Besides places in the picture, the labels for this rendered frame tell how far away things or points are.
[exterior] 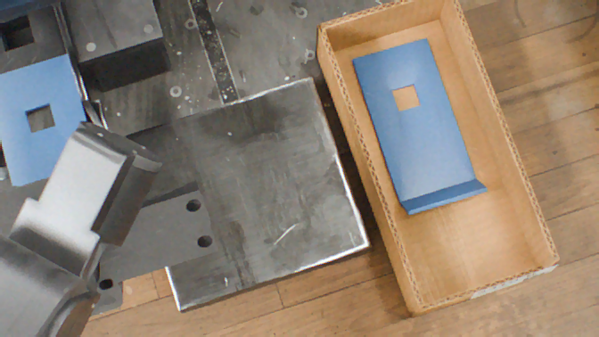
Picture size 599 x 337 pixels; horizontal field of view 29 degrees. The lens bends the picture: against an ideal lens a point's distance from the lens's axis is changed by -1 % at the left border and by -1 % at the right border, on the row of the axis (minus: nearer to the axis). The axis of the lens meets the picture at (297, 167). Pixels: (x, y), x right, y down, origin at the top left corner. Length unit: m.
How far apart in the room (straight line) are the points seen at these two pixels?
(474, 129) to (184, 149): 0.25
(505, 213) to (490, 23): 0.18
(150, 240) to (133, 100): 0.30
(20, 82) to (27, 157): 0.07
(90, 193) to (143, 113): 0.37
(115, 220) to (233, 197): 0.30
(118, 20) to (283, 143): 0.17
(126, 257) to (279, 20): 0.37
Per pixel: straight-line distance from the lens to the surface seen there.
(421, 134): 1.04
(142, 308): 1.02
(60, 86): 0.98
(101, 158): 0.69
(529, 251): 1.03
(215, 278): 0.99
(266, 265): 0.99
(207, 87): 1.06
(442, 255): 1.02
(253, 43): 1.07
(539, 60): 1.08
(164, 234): 0.78
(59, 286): 0.65
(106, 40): 0.99
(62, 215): 0.70
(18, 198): 0.83
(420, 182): 1.03
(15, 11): 0.87
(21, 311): 0.65
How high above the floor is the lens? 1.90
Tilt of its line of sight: 75 degrees down
